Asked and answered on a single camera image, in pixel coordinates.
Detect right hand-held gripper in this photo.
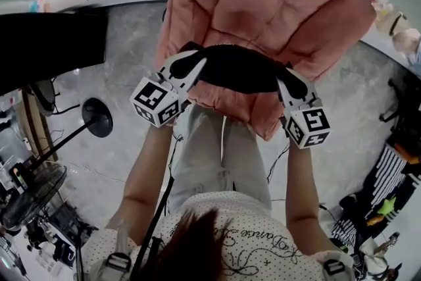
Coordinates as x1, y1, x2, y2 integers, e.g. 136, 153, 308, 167
275, 66, 332, 150

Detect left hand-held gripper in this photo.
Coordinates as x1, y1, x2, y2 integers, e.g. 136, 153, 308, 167
130, 49, 209, 130

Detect pink padded jacket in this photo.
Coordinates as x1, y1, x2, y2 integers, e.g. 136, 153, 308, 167
153, 0, 378, 143

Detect person's left forearm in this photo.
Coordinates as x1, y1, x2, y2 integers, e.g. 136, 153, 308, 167
104, 120, 181, 243

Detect person's right forearm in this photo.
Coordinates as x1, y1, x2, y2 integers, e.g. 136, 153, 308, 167
283, 140, 331, 256

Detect black standing fan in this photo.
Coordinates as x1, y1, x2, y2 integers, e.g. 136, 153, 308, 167
0, 97, 114, 232

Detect grey trousers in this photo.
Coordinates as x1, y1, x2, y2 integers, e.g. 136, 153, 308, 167
168, 104, 274, 212

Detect black white striped cloth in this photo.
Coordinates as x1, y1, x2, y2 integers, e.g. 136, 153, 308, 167
330, 143, 421, 249

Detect black chair base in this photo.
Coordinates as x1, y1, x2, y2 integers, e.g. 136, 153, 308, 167
378, 74, 421, 131

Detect black office chair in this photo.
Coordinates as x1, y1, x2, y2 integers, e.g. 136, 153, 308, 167
26, 79, 62, 118

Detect green star toy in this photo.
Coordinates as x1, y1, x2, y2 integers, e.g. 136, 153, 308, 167
377, 196, 397, 217

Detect white dotted shirt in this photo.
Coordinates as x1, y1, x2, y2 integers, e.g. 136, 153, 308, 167
81, 190, 358, 281

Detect pale doll toy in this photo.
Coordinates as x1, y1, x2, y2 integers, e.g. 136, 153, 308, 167
390, 28, 421, 67

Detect black cable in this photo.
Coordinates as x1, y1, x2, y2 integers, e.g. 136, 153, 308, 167
133, 174, 176, 276

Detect grey harness strap with buckle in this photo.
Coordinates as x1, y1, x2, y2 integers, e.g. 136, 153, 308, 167
87, 223, 133, 281
320, 256, 351, 281

